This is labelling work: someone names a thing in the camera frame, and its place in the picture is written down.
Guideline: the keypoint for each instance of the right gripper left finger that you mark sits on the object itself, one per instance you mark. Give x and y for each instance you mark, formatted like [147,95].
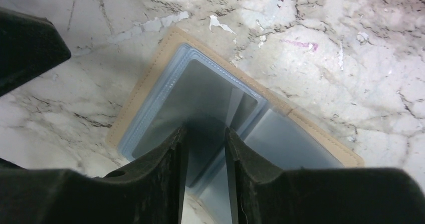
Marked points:
[148,190]

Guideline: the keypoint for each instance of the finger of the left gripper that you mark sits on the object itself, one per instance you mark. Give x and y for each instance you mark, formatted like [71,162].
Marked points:
[30,46]

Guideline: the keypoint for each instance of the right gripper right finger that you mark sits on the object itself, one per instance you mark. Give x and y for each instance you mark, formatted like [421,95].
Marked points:
[261,192]

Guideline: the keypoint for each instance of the beige card holder wallet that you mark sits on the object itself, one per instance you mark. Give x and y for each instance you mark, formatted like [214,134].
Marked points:
[188,84]

